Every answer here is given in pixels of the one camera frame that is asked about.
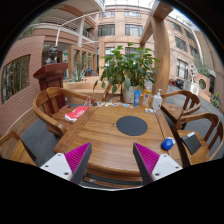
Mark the potted green plant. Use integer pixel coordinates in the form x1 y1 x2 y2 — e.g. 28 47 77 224
93 45 159 101

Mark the white pump bottle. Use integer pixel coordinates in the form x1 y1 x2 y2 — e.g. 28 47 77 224
152 90 162 110

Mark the dark bust statue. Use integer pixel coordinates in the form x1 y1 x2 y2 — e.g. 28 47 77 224
44 46 57 65

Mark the wooden table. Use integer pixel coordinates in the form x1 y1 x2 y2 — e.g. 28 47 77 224
54 106 173 182

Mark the wooden armchair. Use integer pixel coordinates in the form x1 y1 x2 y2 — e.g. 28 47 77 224
173 112 224 167
33 87 95 136
161 90 201 123

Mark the black notebook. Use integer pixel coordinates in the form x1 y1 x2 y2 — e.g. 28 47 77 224
181 132 201 154

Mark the red and white package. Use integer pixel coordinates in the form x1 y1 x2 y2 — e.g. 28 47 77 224
65 106 88 122

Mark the wooden armchair left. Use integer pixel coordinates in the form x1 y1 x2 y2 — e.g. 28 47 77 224
33 87 95 136

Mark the yellow bottle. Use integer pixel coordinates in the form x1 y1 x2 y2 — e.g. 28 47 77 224
143 85 152 107

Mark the wooden chair bottom left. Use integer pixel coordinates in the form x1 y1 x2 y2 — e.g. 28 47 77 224
0 131 36 166

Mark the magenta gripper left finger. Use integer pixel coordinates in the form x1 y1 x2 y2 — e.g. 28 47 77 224
41 142 92 185

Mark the wooden pillar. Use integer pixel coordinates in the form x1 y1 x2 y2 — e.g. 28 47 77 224
140 0 173 94

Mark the dark wooden pedestal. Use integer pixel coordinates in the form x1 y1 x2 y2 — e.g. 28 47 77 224
33 63 68 90

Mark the wooden armchair right near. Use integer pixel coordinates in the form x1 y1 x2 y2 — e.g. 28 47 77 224
173 112 224 167

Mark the blue tube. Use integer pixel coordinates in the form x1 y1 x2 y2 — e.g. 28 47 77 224
134 90 141 107

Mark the wooden armchair right far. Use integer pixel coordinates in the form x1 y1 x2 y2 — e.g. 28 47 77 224
161 90 201 123

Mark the round dark grey mouse pad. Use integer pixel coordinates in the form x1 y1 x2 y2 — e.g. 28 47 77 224
116 116 148 136

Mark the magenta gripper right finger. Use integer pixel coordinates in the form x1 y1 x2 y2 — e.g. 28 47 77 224
133 143 182 185

